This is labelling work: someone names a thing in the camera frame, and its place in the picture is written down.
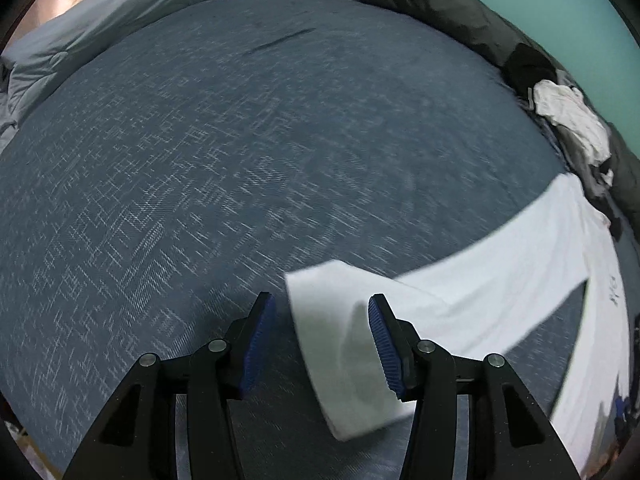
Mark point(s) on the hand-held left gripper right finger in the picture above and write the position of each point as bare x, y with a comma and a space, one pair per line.
385, 350

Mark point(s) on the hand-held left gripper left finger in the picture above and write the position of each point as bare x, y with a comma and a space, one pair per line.
260, 350

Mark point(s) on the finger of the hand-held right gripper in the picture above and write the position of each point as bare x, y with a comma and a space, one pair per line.
621, 406

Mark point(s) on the white long-sleeve shirt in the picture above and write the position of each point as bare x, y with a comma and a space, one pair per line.
500, 280

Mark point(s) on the bed with blue sheet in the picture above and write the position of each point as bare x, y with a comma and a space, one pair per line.
250, 160

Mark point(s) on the grey knit sweater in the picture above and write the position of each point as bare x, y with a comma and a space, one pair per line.
585, 170

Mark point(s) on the crumpled white shirt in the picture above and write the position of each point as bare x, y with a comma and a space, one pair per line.
570, 115

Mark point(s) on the light grey blanket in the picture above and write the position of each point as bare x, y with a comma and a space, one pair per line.
100, 15

